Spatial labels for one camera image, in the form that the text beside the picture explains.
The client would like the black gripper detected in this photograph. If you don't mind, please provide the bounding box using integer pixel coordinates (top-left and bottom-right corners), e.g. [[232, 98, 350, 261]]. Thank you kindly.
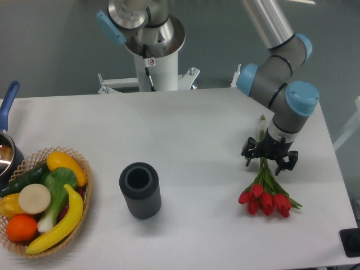
[[241, 130, 299, 176]]

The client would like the red tulip bouquet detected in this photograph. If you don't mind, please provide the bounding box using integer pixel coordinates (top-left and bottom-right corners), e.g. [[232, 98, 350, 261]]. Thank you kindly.
[[238, 114, 303, 218]]

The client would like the dark grey ribbed vase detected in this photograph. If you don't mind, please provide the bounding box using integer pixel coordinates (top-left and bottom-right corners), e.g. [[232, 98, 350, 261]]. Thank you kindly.
[[119, 162, 161, 219]]

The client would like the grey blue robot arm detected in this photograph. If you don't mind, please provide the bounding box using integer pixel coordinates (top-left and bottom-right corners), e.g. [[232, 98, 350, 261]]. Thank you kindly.
[[96, 1, 319, 171]]

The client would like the black device at edge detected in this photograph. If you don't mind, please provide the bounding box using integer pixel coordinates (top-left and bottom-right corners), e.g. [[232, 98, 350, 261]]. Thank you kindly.
[[339, 228, 359, 258]]

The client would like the red vegetable in basket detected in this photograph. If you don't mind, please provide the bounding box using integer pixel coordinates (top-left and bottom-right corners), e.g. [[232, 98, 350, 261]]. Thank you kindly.
[[58, 187, 86, 222]]

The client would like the yellow banana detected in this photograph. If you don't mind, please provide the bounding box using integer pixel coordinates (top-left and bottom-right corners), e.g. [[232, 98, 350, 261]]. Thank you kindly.
[[25, 184, 84, 255]]

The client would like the green bok choy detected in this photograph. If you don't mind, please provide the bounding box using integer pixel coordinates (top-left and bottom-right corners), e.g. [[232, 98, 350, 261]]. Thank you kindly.
[[38, 167, 78, 234]]

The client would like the green cucumber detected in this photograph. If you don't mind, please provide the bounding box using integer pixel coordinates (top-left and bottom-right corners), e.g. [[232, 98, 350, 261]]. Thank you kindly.
[[1, 163, 50, 197]]

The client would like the beige round disc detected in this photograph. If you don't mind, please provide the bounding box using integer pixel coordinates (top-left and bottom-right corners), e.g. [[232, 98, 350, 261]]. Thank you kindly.
[[18, 184, 51, 214]]

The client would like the orange fruit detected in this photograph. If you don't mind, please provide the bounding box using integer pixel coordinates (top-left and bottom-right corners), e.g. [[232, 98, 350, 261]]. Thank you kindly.
[[6, 214, 37, 242]]

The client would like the yellow bell pepper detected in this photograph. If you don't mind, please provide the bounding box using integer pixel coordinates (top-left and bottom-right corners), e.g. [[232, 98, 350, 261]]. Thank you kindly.
[[0, 193, 26, 218]]

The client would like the woven wicker basket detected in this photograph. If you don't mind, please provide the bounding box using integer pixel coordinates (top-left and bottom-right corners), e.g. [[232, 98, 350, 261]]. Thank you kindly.
[[1, 147, 93, 258]]

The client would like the white table clamp bracket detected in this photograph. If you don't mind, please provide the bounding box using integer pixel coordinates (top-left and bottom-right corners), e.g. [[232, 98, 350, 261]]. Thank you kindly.
[[97, 67, 200, 94]]

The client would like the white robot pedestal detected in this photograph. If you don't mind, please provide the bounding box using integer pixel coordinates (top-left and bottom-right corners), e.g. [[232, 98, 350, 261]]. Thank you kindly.
[[125, 15, 186, 92]]

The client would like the black cable on pedestal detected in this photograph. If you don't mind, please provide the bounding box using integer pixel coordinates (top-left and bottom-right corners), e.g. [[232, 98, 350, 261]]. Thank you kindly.
[[141, 43, 156, 92]]

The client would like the blue handled saucepan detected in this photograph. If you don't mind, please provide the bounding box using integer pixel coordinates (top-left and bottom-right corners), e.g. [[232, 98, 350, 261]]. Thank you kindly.
[[1, 81, 24, 189]]

